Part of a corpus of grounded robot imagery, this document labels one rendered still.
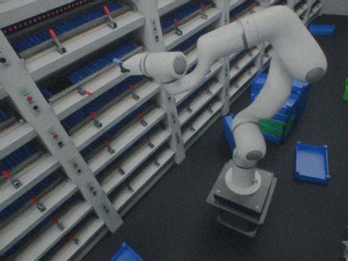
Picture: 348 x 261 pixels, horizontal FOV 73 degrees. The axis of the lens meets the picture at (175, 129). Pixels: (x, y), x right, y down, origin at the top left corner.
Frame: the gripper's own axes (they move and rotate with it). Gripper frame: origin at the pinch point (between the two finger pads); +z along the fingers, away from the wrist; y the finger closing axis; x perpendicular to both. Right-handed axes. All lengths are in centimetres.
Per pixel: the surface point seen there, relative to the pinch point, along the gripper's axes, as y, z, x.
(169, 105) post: -34, 28, 45
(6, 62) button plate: 34.6, 12.9, -17.3
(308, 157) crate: -91, -37, 119
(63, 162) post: 39, 23, 31
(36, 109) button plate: 35.5, 16.7, 1.9
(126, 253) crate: 42, 22, 106
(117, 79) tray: -4.0, 20.1, 9.8
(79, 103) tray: 18.9, 19.6, 9.6
